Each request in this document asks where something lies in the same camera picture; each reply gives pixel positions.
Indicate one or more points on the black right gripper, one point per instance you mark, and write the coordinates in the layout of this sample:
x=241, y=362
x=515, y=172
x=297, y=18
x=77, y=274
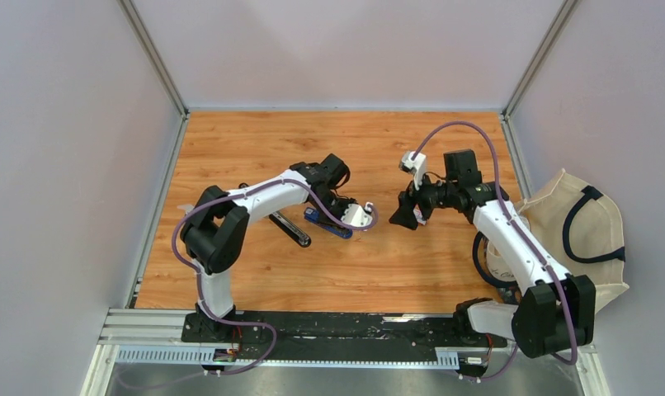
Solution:
x=403, y=215

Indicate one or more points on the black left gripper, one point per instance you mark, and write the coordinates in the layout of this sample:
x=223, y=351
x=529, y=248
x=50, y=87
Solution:
x=346, y=204

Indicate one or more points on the beige tote bag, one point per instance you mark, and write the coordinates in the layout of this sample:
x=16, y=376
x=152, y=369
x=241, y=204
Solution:
x=582, y=229

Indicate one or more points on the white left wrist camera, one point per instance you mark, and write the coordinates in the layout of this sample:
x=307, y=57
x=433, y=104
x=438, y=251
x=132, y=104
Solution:
x=358, y=216

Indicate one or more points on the black stapler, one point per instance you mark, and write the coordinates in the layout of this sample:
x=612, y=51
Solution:
x=290, y=229

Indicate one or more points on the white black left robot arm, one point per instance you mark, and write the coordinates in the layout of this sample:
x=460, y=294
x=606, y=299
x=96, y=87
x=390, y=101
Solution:
x=210, y=237

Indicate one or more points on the aluminium frame rail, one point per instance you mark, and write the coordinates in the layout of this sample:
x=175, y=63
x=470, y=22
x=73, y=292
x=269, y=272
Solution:
x=154, y=335

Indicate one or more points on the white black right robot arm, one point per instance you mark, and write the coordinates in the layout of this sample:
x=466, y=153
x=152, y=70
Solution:
x=556, y=311

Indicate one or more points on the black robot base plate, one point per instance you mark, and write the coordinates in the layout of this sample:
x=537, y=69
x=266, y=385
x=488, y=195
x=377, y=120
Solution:
x=328, y=337

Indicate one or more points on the small staple box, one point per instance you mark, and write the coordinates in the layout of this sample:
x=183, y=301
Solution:
x=419, y=217

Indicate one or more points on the blue stapler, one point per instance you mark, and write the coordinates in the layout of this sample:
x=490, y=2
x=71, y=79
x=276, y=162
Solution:
x=314, y=217

